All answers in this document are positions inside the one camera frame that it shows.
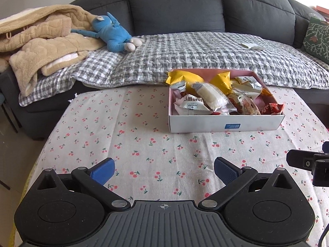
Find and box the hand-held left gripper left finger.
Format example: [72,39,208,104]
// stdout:
[33,157,131,210]

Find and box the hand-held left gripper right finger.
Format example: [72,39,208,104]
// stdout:
[198,157,298,210]

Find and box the white box pink inside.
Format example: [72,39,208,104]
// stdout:
[168,69,285,134]

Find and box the clear biscuit packet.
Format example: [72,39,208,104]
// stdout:
[243,96,260,116]

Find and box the white nut packet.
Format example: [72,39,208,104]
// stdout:
[229,87,263,115]

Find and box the white bread clear packet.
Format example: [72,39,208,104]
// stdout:
[191,82,237,113]

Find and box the large yellow snack packet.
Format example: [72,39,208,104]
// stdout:
[209,71,232,94]

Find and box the cherry print tablecloth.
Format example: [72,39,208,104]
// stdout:
[14,84,329,247]

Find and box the green branch print cushion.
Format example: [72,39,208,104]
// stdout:
[303,15,329,65]

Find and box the white paper packet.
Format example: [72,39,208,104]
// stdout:
[241,42,265,51]

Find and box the grey checked quilt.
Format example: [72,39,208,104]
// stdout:
[18,32,329,107]

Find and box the blue plush toy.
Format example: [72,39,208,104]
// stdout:
[71,12,145,54]

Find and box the beige fleece blanket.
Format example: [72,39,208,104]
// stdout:
[0,4,105,97]

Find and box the dark grey sofa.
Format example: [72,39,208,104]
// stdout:
[0,0,329,141]

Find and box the black cable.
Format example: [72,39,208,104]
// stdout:
[317,233,329,247]

